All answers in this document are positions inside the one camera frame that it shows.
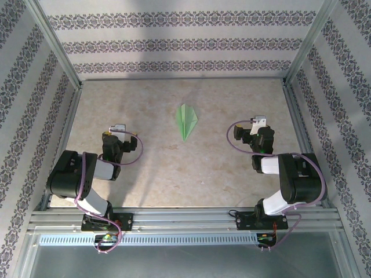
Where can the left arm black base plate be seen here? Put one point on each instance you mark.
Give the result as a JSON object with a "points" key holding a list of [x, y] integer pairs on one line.
{"points": [[127, 221]]}

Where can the green paper sheet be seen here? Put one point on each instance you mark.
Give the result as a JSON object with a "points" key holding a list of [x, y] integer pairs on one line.
{"points": [[185, 120]]}

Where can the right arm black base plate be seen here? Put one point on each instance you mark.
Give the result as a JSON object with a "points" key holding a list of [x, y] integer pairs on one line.
{"points": [[243, 221]]}

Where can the aluminium side rail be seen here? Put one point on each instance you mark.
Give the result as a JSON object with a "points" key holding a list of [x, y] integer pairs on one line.
{"points": [[304, 144], [62, 144]]}

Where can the aluminium mounting rail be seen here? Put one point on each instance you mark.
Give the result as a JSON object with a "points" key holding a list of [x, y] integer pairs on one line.
{"points": [[185, 220]]}

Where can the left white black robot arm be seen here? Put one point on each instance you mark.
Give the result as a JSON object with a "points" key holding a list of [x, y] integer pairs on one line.
{"points": [[69, 173]]}

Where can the aluminium frame post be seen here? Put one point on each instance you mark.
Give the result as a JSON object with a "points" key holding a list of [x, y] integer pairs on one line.
{"points": [[313, 37], [55, 43]]}

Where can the grey metal sheet panel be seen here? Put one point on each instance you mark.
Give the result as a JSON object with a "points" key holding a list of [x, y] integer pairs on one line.
{"points": [[185, 263]]}

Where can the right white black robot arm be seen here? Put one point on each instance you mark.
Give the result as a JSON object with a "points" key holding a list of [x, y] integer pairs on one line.
{"points": [[301, 179]]}

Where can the aluminium back rail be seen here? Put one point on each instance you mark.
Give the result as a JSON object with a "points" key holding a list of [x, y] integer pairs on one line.
{"points": [[182, 78]]}

